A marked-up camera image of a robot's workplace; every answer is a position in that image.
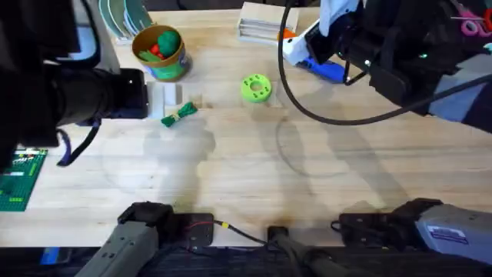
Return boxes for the black rail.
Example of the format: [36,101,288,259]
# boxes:
[0,245,492,277]

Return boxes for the thick black cable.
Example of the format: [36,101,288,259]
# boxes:
[266,225,349,277]

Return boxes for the dark left arm cable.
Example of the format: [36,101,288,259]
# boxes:
[56,118,102,168]

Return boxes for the blue electric screwdriver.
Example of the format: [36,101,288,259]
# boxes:
[296,55,347,85]

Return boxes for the thin cable with yellow marker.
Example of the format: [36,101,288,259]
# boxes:
[184,219,271,246]

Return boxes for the pink scissors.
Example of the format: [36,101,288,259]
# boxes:
[450,6,492,38]

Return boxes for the tub with toys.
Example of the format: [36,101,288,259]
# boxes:
[131,24,192,82]

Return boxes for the stack of green plates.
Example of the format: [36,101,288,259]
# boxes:
[97,0,154,41]

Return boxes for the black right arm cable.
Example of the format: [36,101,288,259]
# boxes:
[278,0,492,127]

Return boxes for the green disc with holes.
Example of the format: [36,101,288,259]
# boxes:
[241,73,273,105]

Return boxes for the pale wooden box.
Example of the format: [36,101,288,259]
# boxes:
[237,1,301,44]

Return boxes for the green board with blocks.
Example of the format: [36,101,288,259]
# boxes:
[0,147,49,213]

